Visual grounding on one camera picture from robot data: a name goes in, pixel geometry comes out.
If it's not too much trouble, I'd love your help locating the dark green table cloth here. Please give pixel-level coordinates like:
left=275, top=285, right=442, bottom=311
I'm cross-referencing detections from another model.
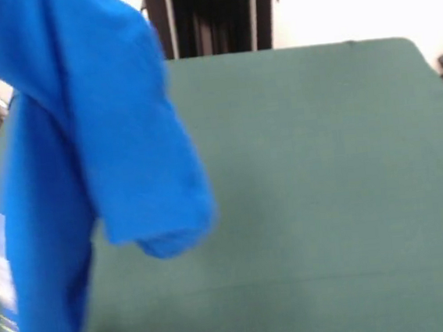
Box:
left=0, top=32, right=443, bottom=332

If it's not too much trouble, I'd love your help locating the blue printed t-shirt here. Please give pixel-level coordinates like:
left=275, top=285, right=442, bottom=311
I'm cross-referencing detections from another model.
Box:
left=0, top=0, right=229, bottom=332

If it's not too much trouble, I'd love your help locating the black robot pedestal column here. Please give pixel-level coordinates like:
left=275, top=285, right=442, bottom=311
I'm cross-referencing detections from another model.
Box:
left=138, top=0, right=285, bottom=62

